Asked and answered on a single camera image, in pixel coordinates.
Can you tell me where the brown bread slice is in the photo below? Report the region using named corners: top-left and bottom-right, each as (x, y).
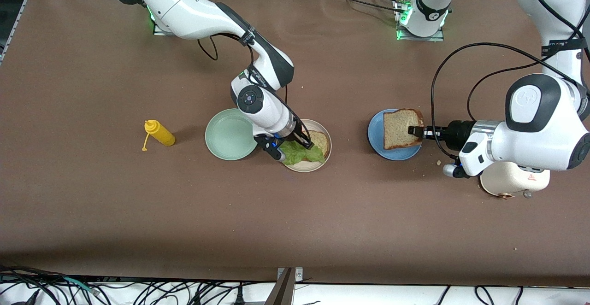
top-left (302, 130), bottom-right (330, 161)
top-left (383, 108), bottom-right (425, 151)

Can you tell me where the green lettuce leaf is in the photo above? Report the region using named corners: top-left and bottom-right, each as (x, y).
top-left (279, 140), bottom-right (326, 167)

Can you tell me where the yellow squeeze bottle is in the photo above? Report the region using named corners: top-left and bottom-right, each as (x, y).
top-left (142, 120), bottom-right (177, 152)

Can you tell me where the beige round plate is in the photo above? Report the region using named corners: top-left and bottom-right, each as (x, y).
top-left (276, 119), bottom-right (332, 173)

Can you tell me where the blue round plate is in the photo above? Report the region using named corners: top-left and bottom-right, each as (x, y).
top-left (367, 109), bottom-right (423, 161)

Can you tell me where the mint green round plate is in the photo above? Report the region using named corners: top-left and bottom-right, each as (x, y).
top-left (205, 108), bottom-right (261, 161)

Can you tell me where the white two-slot toaster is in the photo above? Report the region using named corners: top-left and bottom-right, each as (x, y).
top-left (479, 160), bottom-right (551, 199)

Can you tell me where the grey metal bar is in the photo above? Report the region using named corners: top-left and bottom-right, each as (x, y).
top-left (264, 268), bottom-right (295, 305)

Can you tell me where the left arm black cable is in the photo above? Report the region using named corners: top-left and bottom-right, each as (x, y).
top-left (431, 0), bottom-right (590, 159)

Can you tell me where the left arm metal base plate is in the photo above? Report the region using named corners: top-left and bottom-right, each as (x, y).
top-left (395, 0), bottom-right (446, 42)

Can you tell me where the metal table bracket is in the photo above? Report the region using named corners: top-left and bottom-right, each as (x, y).
top-left (277, 267), bottom-right (304, 282)

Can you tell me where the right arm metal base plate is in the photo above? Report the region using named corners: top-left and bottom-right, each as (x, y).
top-left (152, 17), bottom-right (176, 36)

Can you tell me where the teal floor cable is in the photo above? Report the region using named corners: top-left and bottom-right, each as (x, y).
top-left (62, 276), bottom-right (100, 295)

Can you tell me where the aluminium frame bar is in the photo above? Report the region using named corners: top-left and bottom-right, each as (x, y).
top-left (0, 0), bottom-right (46, 64)

